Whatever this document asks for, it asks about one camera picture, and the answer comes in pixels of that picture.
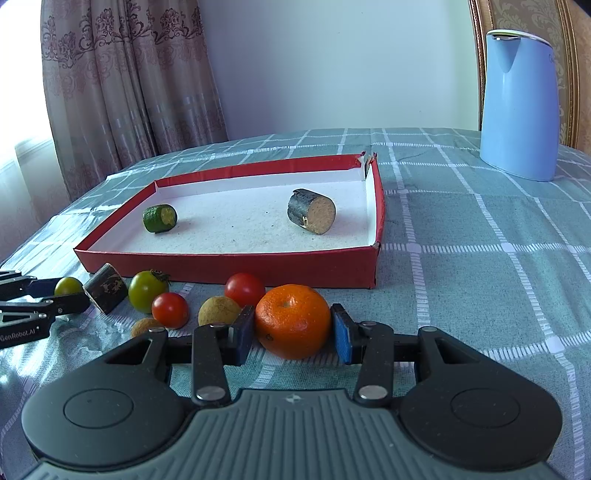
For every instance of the dark sugarcane piece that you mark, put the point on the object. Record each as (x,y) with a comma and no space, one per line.
(311,211)
(106,288)

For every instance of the patterned brown curtain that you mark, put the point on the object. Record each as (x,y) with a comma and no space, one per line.
(129,92)

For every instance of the red cardboard box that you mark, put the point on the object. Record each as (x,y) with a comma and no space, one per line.
(240,230)

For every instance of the gold framed wall panel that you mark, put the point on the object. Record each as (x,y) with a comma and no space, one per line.
(572,46)

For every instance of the small green tomato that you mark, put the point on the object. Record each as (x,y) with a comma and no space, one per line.
(69,285)

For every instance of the large green tomato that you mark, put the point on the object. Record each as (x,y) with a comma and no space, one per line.
(147,290)

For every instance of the red cherry tomato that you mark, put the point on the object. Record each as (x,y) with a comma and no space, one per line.
(170,310)
(244,288)

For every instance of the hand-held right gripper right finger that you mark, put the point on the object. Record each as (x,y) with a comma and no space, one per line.
(342,337)

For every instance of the orange mandarin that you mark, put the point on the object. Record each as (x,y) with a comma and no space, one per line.
(293,321)

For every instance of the blue electric kettle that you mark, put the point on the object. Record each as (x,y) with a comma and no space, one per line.
(519,101)

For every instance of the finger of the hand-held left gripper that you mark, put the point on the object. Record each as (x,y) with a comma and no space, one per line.
(69,303)
(44,286)

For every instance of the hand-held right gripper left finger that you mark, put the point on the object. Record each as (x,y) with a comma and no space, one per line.
(244,337)

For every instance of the small tan longan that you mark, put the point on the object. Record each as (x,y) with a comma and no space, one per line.
(145,326)

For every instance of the large tan longan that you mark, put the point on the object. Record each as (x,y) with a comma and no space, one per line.
(217,313)

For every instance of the green checked tablecloth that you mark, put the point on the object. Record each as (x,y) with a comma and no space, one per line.
(485,258)

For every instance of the green cucumber piece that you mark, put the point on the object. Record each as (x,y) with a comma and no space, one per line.
(160,218)

